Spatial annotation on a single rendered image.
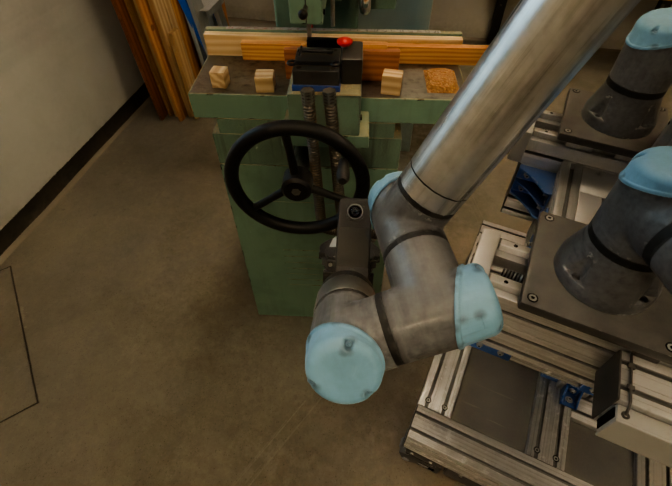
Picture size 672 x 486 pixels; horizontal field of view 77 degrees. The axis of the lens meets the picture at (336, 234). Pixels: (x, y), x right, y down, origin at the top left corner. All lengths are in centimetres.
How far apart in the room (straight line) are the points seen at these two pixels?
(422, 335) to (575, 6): 29
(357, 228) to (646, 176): 36
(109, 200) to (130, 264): 44
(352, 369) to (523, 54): 30
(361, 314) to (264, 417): 107
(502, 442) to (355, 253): 84
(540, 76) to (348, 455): 121
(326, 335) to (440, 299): 11
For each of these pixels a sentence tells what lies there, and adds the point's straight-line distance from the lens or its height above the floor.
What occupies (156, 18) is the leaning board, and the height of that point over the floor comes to 55.
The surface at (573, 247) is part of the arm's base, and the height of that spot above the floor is 87.
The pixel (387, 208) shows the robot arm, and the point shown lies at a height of 104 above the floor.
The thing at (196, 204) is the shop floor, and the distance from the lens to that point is 208.
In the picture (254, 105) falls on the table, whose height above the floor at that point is 88.
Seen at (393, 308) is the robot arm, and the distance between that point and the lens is 41.
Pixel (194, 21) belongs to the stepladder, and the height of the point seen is 72.
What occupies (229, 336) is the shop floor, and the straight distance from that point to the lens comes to 160.
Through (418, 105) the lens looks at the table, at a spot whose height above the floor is 89.
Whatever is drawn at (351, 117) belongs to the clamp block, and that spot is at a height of 91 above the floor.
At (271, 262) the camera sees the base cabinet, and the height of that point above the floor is 32.
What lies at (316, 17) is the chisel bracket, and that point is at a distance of 100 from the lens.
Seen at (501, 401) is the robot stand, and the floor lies 21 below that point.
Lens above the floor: 137
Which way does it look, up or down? 48 degrees down
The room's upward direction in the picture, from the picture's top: straight up
